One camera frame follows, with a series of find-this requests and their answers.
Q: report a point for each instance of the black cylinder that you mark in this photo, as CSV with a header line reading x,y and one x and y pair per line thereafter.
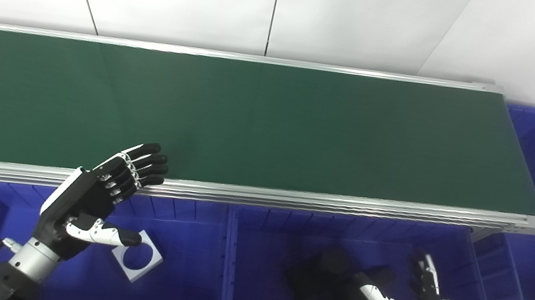
x,y
328,272

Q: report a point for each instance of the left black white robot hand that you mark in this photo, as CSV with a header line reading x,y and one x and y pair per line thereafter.
x,y
76,205

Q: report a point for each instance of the aluminium conveyor leg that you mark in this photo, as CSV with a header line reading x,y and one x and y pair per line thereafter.
x,y
485,234

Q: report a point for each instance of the green conveyor belt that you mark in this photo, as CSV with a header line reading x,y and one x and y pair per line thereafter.
x,y
276,130
344,205

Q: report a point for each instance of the white square plate with hole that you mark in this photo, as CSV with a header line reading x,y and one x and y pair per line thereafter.
x,y
121,258

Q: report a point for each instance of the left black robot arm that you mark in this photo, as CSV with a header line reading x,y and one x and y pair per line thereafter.
x,y
11,276

